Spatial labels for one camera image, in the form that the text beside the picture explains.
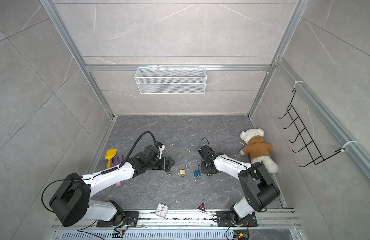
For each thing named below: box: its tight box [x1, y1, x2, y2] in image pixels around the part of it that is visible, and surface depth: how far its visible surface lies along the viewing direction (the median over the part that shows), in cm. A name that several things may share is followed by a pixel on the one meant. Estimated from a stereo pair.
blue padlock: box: [193, 170, 202, 179], surface depth 90 cm
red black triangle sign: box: [195, 199, 208, 214], surface depth 78 cm
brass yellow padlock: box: [179, 169, 186, 177], surface depth 92 cm
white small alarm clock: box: [154, 203, 169, 219], surface depth 76 cm
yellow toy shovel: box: [105, 148, 118, 169], surface depth 97 cm
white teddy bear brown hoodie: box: [239, 128, 279, 174], surface depth 96 cm
